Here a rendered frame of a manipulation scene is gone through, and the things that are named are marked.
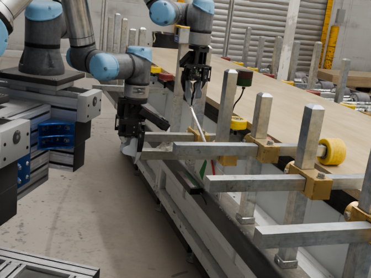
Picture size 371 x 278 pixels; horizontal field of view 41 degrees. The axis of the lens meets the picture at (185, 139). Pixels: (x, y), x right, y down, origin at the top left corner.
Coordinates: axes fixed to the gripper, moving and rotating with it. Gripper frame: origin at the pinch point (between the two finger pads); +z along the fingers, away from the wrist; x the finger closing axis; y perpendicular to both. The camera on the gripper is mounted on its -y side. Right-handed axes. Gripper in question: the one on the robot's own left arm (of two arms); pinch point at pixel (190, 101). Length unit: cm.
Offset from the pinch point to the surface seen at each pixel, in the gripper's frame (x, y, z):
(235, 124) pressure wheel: 20.5, -4.0, 9.2
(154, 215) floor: 25, -111, 97
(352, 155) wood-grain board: 45, 35, 9
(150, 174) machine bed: 28, -141, 80
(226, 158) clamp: 6.1, 22.6, 13.7
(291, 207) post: 6, 64, 12
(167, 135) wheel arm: -5.5, -5.9, 14.6
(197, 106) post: 6.6, -9.6, 3.9
